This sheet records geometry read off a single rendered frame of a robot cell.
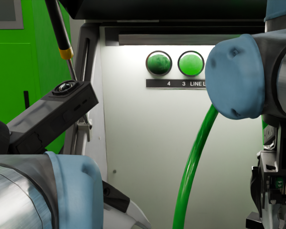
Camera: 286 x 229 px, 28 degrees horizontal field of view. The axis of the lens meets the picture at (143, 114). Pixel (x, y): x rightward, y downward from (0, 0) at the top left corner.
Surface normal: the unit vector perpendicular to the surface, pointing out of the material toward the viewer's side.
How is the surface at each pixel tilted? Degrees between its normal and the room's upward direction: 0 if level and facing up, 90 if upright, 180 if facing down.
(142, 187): 90
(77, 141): 43
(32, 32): 90
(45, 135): 80
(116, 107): 90
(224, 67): 90
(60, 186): 39
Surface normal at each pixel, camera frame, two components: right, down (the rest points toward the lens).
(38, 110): -0.33, -0.84
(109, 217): 0.56, -0.12
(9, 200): 0.73, -0.69
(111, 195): 0.77, 0.04
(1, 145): 0.80, -0.21
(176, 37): -0.11, 0.37
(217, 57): -0.87, 0.22
